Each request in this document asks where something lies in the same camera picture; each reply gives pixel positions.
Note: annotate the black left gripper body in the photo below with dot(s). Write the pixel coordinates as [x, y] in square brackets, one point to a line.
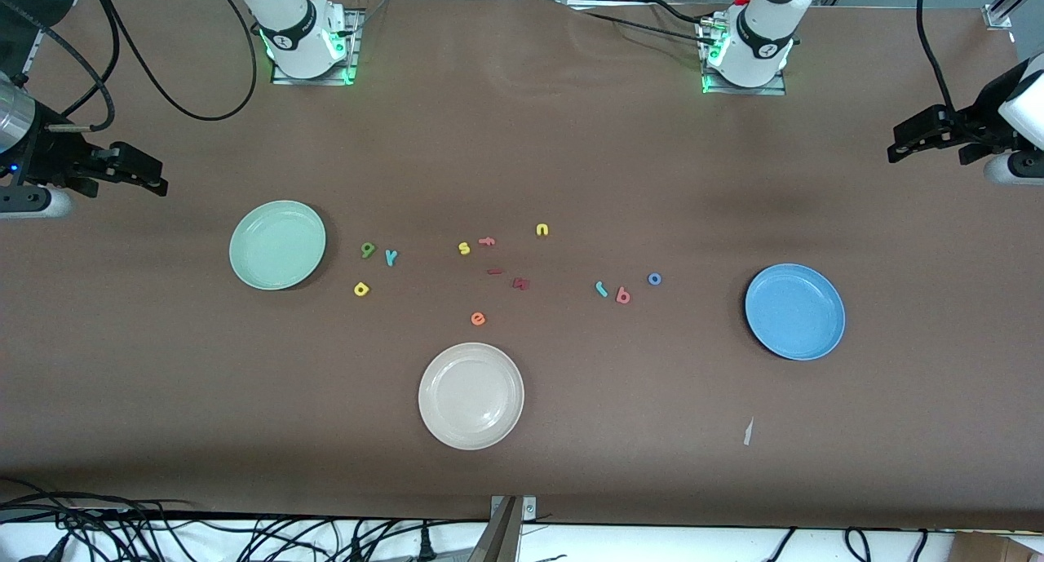
[975, 125]

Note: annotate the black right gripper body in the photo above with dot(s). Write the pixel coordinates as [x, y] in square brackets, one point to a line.
[50, 154]

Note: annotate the green foam letter g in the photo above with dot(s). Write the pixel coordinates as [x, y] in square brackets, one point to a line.
[368, 252]

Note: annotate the pink foam letter q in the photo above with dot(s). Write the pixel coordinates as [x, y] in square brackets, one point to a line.
[620, 293]

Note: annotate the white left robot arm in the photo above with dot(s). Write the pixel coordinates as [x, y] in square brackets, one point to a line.
[758, 40]

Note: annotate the aluminium corner profile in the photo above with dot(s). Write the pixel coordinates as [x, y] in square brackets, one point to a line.
[1007, 3]

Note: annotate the light green plate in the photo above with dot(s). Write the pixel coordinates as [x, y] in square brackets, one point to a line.
[277, 245]

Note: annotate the blue plate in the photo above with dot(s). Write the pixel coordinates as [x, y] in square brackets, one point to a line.
[795, 311]

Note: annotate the small grey paper scrap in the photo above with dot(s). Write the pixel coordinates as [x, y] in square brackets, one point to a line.
[748, 431]

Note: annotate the brown cardboard box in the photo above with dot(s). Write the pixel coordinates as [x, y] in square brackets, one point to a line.
[995, 548]

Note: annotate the dark red foam letter k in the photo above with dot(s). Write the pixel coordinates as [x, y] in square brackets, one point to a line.
[521, 284]

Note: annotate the beige white plate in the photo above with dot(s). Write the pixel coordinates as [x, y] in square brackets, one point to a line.
[471, 396]

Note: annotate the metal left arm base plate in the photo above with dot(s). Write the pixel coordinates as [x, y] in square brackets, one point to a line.
[746, 91]

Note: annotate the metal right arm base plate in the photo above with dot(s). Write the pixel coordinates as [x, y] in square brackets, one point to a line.
[354, 40]

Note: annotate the metal table edge bracket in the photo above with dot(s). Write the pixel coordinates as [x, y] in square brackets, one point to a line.
[510, 529]

